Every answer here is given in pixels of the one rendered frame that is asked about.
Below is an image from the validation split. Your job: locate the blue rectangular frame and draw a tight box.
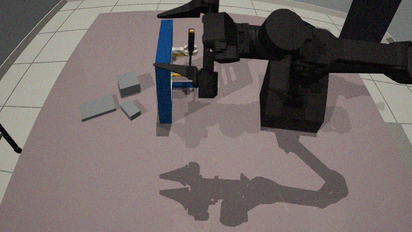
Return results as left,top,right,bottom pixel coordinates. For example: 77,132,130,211
155,20,198,124

